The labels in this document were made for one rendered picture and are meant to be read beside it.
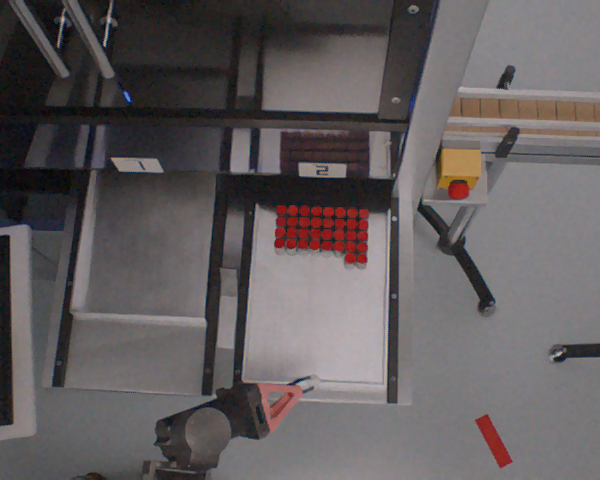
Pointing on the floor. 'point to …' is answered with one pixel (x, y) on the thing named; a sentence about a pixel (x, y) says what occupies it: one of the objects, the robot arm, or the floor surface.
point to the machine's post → (435, 91)
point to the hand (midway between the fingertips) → (292, 391)
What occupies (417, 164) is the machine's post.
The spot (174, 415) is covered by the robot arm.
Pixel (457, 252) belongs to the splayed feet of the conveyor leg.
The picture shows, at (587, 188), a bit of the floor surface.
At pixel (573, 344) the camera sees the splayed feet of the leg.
